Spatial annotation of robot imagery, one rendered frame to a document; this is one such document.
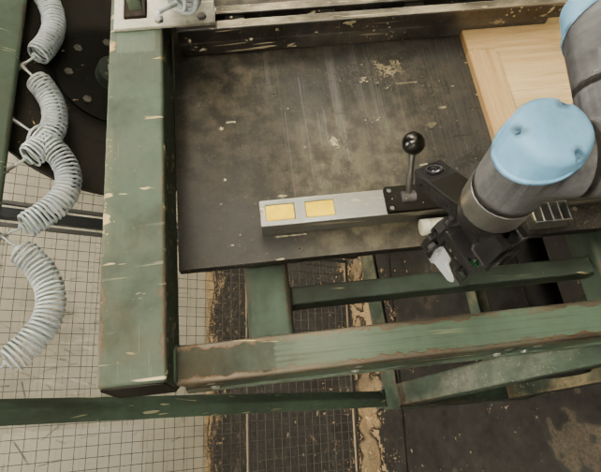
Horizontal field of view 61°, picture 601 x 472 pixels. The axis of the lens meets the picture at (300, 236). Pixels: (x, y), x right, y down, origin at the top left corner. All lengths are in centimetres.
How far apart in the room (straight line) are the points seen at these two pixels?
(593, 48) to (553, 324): 46
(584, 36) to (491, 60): 58
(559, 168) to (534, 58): 75
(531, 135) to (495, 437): 232
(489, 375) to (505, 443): 103
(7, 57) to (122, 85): 65
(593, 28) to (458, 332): 47
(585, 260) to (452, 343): 37
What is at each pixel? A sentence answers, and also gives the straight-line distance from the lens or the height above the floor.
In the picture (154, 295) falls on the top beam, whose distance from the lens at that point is 81.
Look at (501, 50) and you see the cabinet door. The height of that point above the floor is 125.
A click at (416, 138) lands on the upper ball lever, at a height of 156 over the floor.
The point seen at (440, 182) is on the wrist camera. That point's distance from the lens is 69.
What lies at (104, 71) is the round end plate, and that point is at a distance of 169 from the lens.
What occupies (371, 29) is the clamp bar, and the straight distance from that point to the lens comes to 116.
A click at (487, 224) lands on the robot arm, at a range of 59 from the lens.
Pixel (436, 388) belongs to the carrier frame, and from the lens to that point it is 185.
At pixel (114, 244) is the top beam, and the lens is 85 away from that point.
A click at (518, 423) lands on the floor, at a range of 265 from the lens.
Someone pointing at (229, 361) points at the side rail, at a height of 178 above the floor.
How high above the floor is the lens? 212
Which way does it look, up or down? 31 degrees down
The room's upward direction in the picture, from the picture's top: 82 degrees counter-clockwise
